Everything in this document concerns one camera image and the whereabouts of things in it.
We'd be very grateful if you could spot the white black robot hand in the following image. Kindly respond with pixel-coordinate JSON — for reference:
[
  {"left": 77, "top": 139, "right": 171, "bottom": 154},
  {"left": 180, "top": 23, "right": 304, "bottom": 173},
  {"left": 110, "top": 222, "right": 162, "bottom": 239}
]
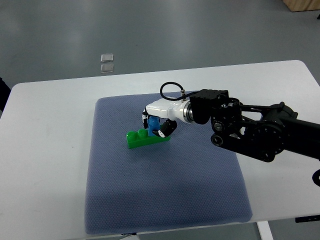
[{"left": 142, "top": 98, "right": 194, "bottom": 138}]

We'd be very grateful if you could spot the blue toy block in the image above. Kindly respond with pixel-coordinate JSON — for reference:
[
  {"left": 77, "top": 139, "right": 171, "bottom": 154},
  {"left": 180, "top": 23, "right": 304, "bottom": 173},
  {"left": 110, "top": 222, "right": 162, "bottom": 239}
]
[{"left": 147, "top": 116, "right": 161, "bottom": 137}]

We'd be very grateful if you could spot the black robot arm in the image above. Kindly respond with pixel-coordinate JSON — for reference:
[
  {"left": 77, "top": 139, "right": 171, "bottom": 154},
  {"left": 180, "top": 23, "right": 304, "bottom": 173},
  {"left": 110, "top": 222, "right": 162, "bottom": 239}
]
[{"left": 188, "top": 89, "right": 320, "bottom": 163}]

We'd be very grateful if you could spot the green toy block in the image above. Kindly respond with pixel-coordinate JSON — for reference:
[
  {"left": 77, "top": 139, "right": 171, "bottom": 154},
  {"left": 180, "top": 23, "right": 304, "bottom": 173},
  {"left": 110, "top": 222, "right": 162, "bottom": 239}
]
[{"left": 126, "top": 129, "right": 171, "bottom": 149}]

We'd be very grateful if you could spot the blue-grey mesh mat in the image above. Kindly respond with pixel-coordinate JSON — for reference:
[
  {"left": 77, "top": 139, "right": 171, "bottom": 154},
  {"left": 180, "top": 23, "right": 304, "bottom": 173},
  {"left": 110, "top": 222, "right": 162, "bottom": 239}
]
[{"left": 84, "top": 93, "right": 253, "bottom": 235}]

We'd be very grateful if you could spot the lower metal floor plate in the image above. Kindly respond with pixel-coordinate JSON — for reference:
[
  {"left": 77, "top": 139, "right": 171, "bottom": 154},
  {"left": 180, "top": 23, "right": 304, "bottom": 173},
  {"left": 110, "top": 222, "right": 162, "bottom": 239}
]
[{"left": 100, "top": 63, "right": 114, "bottom": 74}]

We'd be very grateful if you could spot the metal floor plate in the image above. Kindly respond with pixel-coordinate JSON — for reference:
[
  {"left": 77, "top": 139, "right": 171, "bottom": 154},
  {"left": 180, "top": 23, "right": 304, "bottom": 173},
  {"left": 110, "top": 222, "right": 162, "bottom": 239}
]
[
  {"left": 100, "top": 53, "right": 114, "bottom": 63},
  {"left": 100, "top": 63, "right": 114, "bottom": 74}
]

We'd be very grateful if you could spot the upper metal floor plate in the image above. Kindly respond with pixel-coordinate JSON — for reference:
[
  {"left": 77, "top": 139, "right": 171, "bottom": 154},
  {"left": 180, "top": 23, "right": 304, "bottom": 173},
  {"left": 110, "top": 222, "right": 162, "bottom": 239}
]
[{"left": 100, "top": 53, "right": 114, "bottom": 63}]

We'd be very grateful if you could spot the white table leg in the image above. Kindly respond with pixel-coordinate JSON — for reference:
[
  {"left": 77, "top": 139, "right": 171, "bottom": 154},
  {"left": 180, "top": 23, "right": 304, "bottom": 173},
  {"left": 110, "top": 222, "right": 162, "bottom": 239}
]
[{"left": 256, "top": 221, "right": 274, "bottom": 240}]

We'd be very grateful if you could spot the wooden furniture corner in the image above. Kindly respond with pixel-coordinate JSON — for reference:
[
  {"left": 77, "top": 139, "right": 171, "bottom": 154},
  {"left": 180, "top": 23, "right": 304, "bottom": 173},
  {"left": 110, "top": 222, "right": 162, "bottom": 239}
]
[{"left": 282, "top": 0, "right": 320, "bottom": 12}]

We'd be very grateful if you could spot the dark object at left edge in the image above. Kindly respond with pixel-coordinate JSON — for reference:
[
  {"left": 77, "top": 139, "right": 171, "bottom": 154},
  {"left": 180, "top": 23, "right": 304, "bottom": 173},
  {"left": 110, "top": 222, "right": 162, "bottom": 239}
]
[{"left": 0, "top": 77, "right": 11, "bottom": 112}]

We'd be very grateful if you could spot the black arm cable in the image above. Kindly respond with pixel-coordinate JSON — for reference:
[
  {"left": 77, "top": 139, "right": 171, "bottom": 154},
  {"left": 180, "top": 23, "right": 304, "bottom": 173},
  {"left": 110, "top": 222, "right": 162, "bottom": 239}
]
[{"left": 159, "top": 82, "right": 191, "bottom": 102}]

